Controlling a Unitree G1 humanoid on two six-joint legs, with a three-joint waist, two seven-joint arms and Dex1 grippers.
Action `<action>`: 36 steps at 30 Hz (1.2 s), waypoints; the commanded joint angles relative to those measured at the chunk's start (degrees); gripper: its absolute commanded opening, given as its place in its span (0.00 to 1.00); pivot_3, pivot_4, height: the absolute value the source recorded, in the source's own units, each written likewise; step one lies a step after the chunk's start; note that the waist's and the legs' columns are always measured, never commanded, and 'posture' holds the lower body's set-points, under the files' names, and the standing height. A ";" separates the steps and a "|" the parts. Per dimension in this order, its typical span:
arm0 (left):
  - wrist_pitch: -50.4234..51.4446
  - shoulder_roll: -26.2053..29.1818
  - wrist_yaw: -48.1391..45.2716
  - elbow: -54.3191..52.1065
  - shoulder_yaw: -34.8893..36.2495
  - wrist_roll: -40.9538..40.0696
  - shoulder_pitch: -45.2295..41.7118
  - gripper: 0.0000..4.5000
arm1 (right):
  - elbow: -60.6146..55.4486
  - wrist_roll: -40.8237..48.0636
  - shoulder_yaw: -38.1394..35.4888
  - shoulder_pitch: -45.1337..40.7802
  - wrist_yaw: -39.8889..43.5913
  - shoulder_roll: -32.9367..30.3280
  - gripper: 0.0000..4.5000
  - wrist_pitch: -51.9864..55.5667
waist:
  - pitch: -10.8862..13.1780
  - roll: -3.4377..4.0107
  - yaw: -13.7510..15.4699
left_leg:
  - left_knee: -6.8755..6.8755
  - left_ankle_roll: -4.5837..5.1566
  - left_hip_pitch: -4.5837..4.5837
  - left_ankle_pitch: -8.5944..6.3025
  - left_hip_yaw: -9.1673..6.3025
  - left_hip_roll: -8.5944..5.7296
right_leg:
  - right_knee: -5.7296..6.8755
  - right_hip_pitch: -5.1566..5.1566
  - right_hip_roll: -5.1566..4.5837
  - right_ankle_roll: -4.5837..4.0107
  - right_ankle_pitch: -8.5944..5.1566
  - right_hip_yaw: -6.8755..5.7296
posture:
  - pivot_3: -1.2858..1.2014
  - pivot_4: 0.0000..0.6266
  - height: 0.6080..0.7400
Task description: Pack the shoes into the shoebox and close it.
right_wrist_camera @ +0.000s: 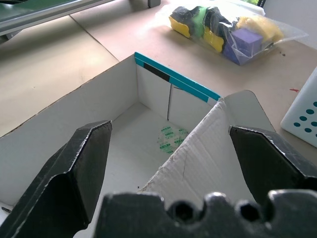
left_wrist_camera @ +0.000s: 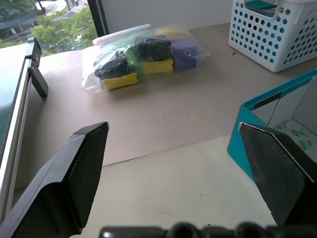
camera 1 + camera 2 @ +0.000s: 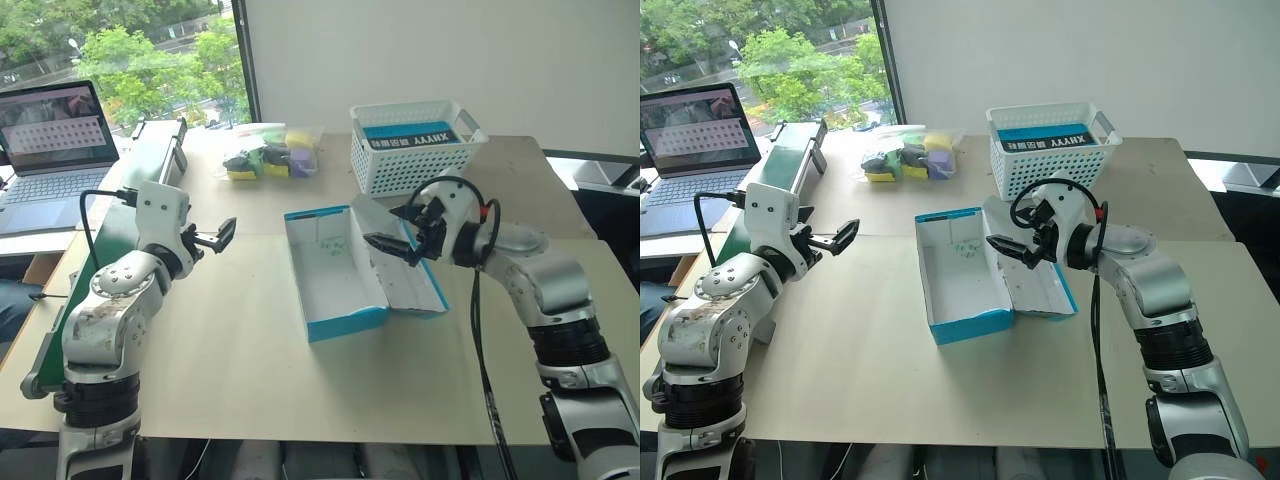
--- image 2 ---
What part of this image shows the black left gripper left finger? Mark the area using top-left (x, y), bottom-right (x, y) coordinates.
top-left (0, 121), bottom-right (110, 238)

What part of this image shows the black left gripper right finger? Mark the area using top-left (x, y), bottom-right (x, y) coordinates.
top-left (238, 122), bottom-right (317, 227)

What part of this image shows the teal cardboard box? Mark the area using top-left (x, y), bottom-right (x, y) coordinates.
top-left (227, 68), bottom-right (317, 181)

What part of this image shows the brown cardboard table mat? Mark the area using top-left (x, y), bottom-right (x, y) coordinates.
top-left (14, 22), bottom-right (317, 190)

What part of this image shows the white perforated plastic basket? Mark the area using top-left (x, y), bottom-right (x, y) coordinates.
top-left (228, 0), bottom-right (317, 73)

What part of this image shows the clear plastic bag of erasers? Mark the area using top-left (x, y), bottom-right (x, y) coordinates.
top-left (81, 23), bottom-right (210, 94)

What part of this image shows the purple block in bag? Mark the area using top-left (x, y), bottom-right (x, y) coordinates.
top-left (170, 37), bottom-right (199, 72)

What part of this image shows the black window frame post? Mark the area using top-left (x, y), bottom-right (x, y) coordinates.
top-left (87, 0), bottom-right (110, 38)

